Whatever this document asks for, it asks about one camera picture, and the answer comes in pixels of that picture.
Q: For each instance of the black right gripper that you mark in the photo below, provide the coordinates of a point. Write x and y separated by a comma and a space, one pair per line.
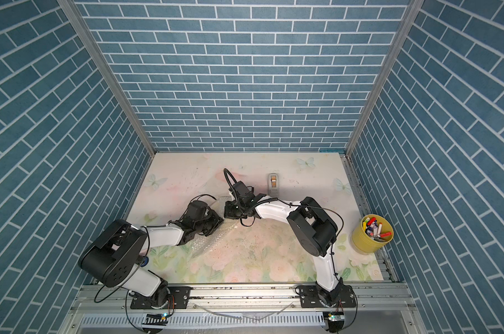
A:
229, 211

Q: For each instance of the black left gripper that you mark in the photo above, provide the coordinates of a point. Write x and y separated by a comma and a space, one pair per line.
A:
216, 221

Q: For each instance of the clear bubble wrap sheet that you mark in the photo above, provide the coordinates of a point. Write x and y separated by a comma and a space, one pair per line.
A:
203, 244

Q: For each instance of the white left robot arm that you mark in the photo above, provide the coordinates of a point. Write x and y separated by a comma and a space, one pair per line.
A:
117, 255

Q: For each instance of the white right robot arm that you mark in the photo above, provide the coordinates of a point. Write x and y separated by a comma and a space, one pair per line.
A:
314, 229

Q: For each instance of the grey tape dispenser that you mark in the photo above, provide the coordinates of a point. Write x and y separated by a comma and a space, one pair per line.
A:
273, 185

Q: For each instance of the yellow pen bucket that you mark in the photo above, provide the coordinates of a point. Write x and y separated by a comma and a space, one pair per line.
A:
371, 234

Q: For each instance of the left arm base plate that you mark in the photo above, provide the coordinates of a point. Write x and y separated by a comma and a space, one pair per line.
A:
169, 298

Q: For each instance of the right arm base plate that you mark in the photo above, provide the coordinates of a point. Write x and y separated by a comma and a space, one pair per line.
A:
327, 297

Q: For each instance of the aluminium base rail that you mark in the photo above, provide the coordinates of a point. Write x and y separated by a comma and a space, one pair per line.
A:
369, 307

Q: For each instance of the aluminium corner post left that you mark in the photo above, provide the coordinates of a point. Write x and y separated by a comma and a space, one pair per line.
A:
81, 28

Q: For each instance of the aluminium corner post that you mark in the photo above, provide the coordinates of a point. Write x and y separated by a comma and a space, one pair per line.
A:
389, 61
81, 28

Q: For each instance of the aluminium corner post right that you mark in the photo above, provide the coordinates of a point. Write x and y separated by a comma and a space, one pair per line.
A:
389, 61

